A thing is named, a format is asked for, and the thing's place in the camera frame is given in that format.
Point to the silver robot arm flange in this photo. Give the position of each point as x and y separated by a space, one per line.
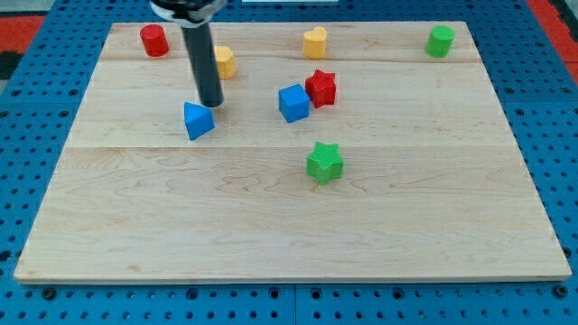
187 12

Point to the blue cube block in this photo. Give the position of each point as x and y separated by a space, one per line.
294 103

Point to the green star block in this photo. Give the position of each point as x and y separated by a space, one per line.
325 163

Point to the red star block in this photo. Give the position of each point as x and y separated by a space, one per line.
321 88

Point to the light wooden board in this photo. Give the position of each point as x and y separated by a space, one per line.
434 188

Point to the blue triangular prism block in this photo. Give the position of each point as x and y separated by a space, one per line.
198 120

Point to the yellow hexagon block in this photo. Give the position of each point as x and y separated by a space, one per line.
226 63

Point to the yellow heart block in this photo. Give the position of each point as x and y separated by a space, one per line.
314 43

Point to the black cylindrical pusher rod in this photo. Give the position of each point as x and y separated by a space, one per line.
204 66

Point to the red cylinder block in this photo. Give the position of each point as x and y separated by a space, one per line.
154 40

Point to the green cylinder block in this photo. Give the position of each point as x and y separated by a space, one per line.
440 41

